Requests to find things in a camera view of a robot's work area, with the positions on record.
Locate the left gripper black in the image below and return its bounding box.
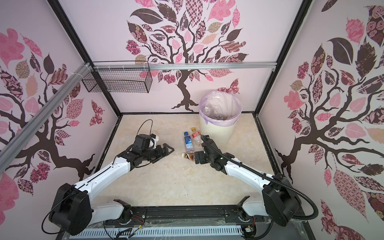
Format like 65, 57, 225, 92
142, 143, 175, 164

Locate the brown gold coffee bottle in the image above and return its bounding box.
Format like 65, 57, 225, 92
182, 153, 195, 162

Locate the red label yellow cap bottle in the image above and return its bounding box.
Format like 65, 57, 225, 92
191, 128, 203, 147

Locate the clear bottle blue label cap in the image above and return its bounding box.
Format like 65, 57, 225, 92
184, 132, 194, 154

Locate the blue label white cap bottle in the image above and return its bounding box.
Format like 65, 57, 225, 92
202, 104, 214, 118

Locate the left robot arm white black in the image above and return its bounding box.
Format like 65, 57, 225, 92
46, 134, 175, 236

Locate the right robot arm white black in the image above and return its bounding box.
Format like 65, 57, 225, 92
195, 136, 301, 227

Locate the white bin with purple liner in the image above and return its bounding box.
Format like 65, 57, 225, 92
199, 91, 243, 147

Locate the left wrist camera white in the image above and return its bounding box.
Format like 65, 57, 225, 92
150, 134, 159, 149

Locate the black corrugated cable hose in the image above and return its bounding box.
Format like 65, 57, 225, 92
200, 135, 319, 221

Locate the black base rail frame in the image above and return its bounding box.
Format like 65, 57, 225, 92
56, 205, 315, 240

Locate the white slotted cable duct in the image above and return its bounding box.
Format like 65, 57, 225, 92
64, 226, 243, 240

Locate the black wire basket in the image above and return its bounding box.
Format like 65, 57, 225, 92
82, 60, 153, 94

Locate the aluminium rail back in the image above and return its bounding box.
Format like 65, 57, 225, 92
93, 62, 277, 71

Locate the aluminium rail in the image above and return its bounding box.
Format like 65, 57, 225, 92
93, 62, 277, 71
1, 63, 92, 173

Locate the aluminium rail left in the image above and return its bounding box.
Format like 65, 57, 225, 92
1, 63, 92, 173

